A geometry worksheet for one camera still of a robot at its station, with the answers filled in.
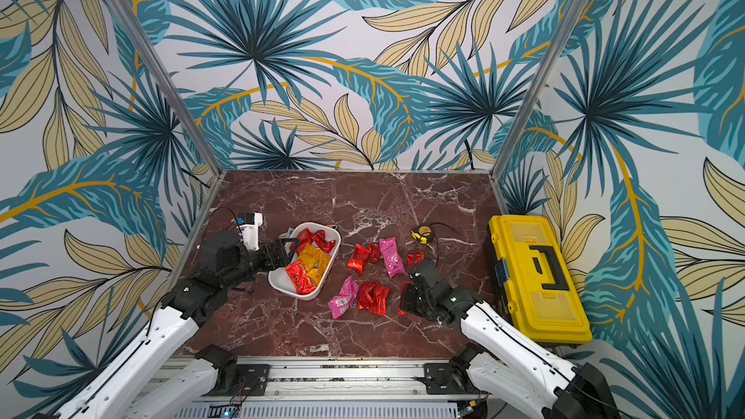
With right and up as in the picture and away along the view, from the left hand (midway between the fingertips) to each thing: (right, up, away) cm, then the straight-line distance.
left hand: (287, 247), depth 75 cm
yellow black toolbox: (+62, -9, -2) cm, 62 cm away
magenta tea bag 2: (+28, -6, +18) cm, 34 cm away
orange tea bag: (+4, -7, +17) cm, 19 cm away
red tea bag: (+17, -6, +18) cm, 26 cm away
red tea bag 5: (0, -13, +13) cm, 18 cm away
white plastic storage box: (-7, -13, +15) cm, 21 cm away
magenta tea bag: (+13, -17, +7) cm, 22 cm away
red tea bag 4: (+22, -4, +19) cm, 30 cm away
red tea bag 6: (0, 0, +20) cm, 20 cm away
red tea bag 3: (+22, -16, +10) cm, 29 cm away
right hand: (+30, -16, +6) cm, 34 cm away
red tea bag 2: (+36, -6, +18) cm, 40 cm away
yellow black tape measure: (+39, +1, +24) cm, 45 cm away
